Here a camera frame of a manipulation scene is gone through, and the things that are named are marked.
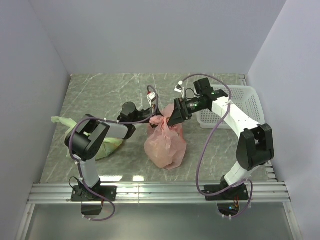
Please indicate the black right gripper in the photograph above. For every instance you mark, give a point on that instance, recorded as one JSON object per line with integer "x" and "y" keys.
{"x": 181, "y": 113}

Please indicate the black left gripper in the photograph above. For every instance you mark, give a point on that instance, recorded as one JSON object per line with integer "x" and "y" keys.
{"x": 154, "y": 113}

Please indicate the pink plastic bag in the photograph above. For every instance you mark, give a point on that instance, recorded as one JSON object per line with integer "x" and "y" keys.
{"x": 165, "y": 145}

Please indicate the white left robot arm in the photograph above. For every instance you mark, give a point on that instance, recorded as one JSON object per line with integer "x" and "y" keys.
{"x": 86, "y": 138}

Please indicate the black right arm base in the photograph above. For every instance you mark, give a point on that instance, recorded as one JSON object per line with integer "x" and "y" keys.
{"x": 235, "y": 193}

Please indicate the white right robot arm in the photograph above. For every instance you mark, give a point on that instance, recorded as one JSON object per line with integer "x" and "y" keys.
{"x": 255, "y": 141}

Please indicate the tied green plastic bag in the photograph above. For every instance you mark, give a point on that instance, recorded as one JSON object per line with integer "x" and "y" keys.
{"x": 108, "y": 146}

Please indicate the white perforated plastic basket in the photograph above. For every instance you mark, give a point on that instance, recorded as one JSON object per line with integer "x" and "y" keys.
{"x": 245, "y": 98}

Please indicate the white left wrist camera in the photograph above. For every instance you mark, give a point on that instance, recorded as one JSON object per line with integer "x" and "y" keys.
{"x": 151, "y": 97}

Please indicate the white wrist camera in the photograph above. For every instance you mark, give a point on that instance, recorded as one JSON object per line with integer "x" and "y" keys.
{"x": 180, "y": 89}
{"x": 151, "y": 97}

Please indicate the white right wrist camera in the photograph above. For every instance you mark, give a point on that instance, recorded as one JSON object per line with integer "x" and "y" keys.
{"x": 180, "y": 89}

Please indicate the aluminium front rail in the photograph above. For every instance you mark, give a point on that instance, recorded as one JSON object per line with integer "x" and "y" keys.
{"x": 155, "y": 193}

